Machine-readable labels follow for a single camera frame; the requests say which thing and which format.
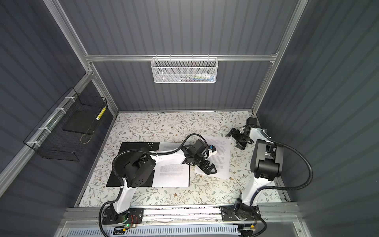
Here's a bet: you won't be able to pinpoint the left black cable conduit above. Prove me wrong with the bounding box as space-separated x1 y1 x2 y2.
98 133 209 237

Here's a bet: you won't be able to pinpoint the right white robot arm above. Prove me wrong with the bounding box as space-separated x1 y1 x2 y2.
220 118 284 221

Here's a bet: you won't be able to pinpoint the black wire basket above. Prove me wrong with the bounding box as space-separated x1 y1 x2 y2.
24 88 108 162

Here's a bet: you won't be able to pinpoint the printed paper sheet back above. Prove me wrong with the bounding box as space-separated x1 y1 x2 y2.
152 142 190 188

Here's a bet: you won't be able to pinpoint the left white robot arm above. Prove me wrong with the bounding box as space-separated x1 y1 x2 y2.
99 138 217 225

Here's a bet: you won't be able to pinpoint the black pad in basket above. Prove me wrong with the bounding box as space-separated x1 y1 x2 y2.
63 111 100 135

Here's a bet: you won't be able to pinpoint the printed paper sheet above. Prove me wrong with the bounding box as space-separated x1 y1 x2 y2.
190 136 231 180
152 142 190 188

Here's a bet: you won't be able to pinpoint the yellow marker in basket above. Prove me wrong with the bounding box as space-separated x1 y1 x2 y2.
96 106 107 120

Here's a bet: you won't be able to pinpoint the white wire basket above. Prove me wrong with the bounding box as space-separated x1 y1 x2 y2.
151 59 219 84

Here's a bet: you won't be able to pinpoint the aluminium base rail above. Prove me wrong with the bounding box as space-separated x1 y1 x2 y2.
54 202 306 237

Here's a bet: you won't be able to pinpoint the markers in white basket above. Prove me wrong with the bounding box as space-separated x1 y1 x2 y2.
175 74 216 83

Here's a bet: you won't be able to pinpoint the aluminium frame post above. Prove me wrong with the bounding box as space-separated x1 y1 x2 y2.
44 1 119 116

